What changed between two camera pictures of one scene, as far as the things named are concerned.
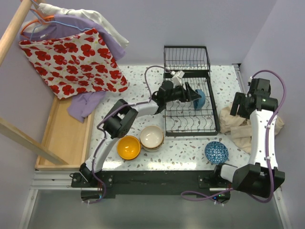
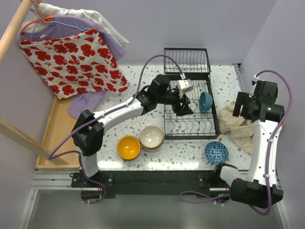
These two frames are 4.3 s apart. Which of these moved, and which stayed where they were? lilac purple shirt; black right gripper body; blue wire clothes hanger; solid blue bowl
Moved: solid blue bowl
Stayed: blue wire clothes hanger; lilac purple shirt; black right gripper body
